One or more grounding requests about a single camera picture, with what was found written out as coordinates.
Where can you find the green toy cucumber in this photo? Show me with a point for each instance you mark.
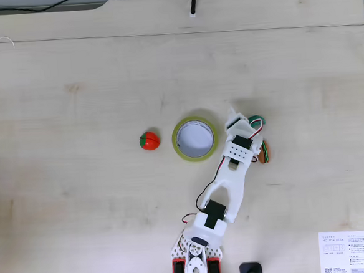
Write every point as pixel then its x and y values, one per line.
pixel 258 117

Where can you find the black tripod leg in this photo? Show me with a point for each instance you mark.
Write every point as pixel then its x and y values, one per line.
pixel 193 1

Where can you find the yellow tape roll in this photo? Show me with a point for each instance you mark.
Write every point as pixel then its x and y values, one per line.
pixel 178 149

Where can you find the toy hamburger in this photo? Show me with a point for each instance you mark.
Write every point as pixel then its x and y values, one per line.
pixel 265 152

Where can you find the white printed paper sheet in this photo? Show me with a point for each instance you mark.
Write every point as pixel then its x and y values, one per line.
pixel 352 252

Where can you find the red toy strawberry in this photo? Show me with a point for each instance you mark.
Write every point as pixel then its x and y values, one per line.
pixel 151 141

